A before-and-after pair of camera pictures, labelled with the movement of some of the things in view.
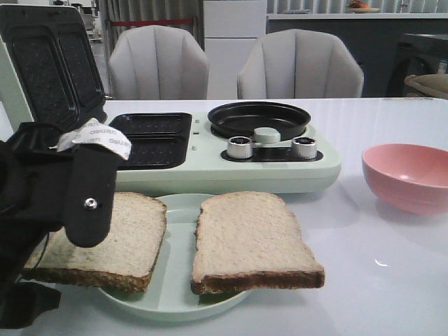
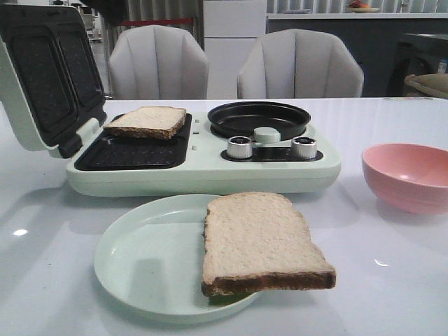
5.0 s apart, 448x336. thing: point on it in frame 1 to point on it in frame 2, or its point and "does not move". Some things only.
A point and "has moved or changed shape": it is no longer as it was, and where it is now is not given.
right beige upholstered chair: x=296 y=63 does not move
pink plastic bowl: x=412 y=178 does not move
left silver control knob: x=239 y=147 does not move
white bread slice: x=249 y=240 has moved or changed shape
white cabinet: x=232 y=29 does not move
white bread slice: x=123 y=260 to x=148 y=122
